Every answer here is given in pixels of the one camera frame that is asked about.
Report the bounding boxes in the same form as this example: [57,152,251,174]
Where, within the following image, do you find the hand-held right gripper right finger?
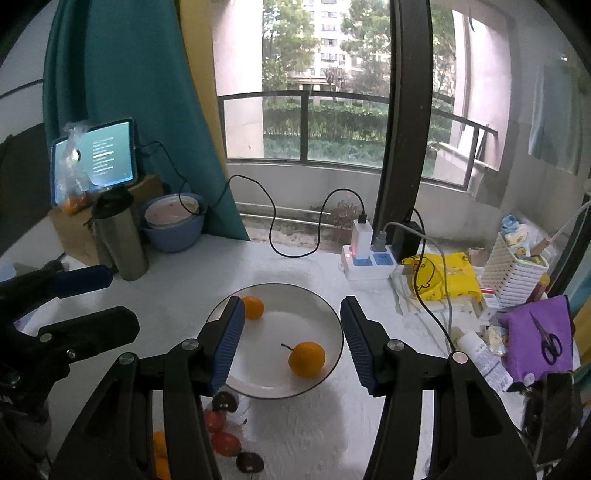
[340,296,539,480]

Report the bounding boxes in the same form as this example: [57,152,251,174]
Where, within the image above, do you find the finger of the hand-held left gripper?
[0,264,114,324]
[28,305,140,370]

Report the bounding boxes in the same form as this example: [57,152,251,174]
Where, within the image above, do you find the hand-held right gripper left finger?
[48,296,246,480]

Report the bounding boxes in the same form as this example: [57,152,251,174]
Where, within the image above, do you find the white plate with dark rim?
[203,283,345,400]

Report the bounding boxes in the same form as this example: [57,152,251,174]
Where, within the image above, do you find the cardboard box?
[48,174,164,268]

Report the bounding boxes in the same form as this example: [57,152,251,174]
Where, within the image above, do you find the small orange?
[241,296,265,321]

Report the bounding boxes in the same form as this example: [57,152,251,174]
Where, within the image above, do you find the orange with stem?
[281,340,327,380]

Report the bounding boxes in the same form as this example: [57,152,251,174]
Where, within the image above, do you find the stainless steel tumbler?
[91,188,150,281]

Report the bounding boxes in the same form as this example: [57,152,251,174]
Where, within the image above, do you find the white plastic bag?
[390,268,462,319]

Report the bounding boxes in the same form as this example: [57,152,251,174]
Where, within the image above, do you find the white power strip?
[341,244,403,281]

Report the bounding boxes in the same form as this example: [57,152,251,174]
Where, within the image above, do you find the clear plastic bag of oranges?
[54,121,103,217]

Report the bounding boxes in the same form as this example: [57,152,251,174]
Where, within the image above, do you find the blue bowl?
[140,193,207,253]

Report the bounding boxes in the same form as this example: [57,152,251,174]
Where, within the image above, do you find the white charger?
[353,219,373,256]

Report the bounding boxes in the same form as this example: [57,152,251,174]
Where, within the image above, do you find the white textured tablecloth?
[0,226,532,480]

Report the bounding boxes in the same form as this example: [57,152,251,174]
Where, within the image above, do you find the pale bowl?
[144,196,200,229]

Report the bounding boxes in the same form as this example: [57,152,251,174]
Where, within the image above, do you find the dark board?
[0,122,56,252]

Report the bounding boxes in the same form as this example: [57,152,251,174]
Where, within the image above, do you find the black power adapter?
[392,220,426,257]

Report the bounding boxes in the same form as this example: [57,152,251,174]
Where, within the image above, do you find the dark tomato lower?
[236,451,265,474]

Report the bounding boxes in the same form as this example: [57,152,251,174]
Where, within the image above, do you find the yellow plastic bag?
[401,252,483,303]

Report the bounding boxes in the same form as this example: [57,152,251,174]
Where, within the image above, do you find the white bottle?
[450,326,514,393]

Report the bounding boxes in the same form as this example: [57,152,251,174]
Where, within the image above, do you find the tablet with lit screen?
[50,117,139,207]

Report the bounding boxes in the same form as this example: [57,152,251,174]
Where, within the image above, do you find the purple cloth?
[498,295,575,386]

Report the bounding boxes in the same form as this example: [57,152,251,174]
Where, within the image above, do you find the white perforated basket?
[480,229,550,308]

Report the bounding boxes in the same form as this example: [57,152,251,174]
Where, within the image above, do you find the black scissors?
[530,313,563,365]

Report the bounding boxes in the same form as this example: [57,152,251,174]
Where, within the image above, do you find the dark device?
[522,371,583,468]

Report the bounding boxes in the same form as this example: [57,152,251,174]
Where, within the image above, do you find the teal curtain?
[42,0,251,241]

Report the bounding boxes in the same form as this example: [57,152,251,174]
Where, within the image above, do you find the balcony railing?
[217,90,499,195]

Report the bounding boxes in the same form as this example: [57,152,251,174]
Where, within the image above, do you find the yellow curtain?
[178,0,227,185]

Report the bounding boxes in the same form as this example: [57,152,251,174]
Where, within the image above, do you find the hanging pale blue cloth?
[529,60,587,176]

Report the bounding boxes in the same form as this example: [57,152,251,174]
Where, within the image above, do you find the thin black cable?
[409,208,458,354]

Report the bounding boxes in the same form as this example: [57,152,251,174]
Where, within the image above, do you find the grey cable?
[379,222,458,352]

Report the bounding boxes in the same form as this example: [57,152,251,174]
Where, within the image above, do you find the black charging cable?
[137,141,369,259]

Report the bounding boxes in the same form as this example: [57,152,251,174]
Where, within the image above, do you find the black window frame post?
[372,0,432,245]

